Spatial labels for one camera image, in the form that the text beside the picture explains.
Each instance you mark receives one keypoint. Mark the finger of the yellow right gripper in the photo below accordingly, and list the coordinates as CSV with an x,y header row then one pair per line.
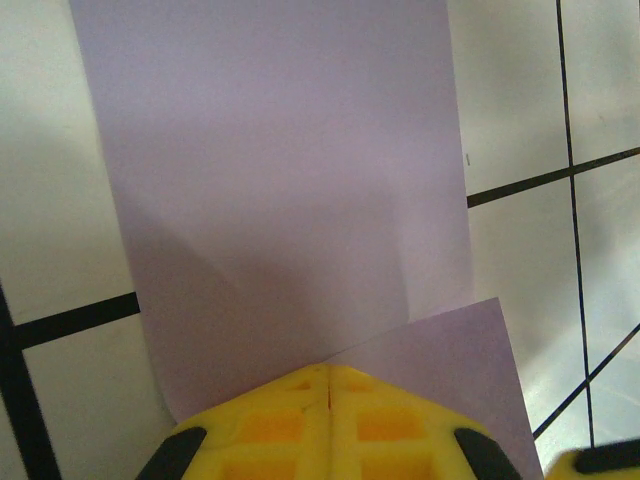
x,y
600,465

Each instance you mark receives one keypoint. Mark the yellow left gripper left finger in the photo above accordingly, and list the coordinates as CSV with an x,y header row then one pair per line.
x,y
270,440

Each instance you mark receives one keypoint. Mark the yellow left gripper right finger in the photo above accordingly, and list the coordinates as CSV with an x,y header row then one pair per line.
x,y
390,440

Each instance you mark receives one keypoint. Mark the lilac paper sheet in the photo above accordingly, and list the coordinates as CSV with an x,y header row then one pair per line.
x,y
275,150

